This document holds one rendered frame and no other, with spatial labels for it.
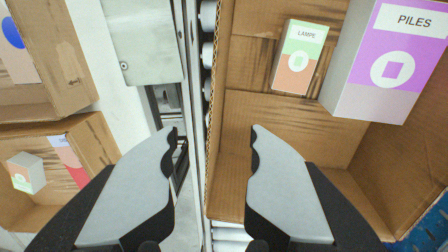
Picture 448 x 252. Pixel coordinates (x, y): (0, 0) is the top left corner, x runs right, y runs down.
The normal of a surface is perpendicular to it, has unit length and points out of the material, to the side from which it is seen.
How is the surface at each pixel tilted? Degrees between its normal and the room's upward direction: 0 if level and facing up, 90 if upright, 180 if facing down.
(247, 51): 0
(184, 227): 0
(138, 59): 0
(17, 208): 90
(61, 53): 91
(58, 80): 90
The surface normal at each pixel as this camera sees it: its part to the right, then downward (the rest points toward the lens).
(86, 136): 0.98, -0.11
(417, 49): -0.09, 0.45
